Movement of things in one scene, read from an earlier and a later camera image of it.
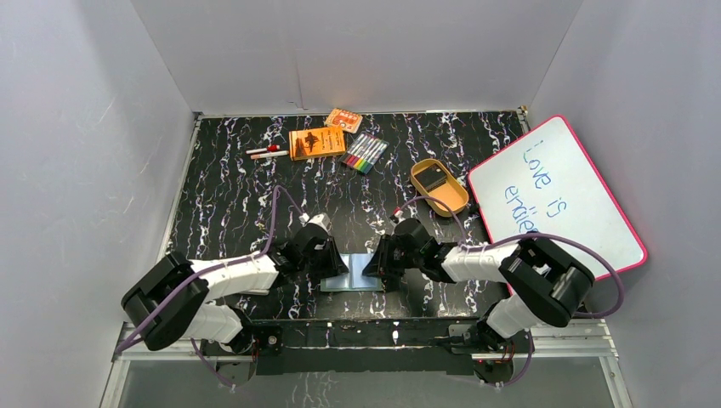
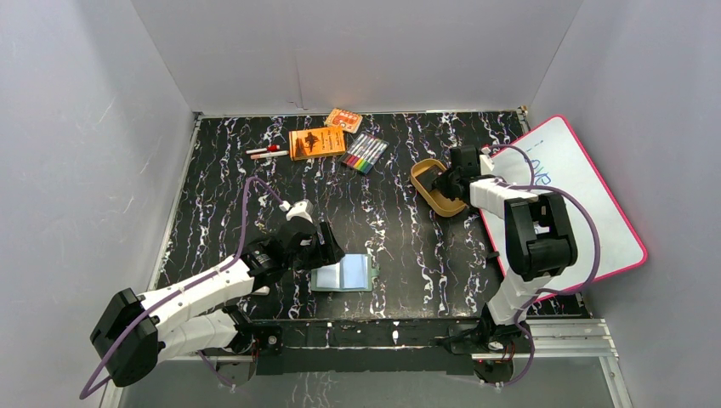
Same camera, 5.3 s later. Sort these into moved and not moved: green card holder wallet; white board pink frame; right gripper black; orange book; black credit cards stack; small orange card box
Moved: green card holder wallet; right gripper black
Not moved: white board pink frame; black credit cards stack; small orange card box; orange book
